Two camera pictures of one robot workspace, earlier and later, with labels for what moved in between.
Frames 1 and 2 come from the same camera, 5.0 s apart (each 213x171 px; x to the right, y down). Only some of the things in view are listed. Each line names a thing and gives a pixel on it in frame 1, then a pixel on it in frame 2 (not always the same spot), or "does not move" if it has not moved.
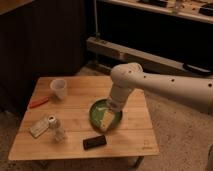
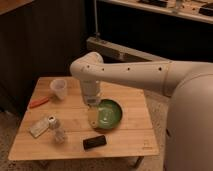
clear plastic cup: x=59 y=86 does not move
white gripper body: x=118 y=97 -> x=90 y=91
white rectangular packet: x=37 y=128 does not move
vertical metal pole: x=95 y=19 does not move
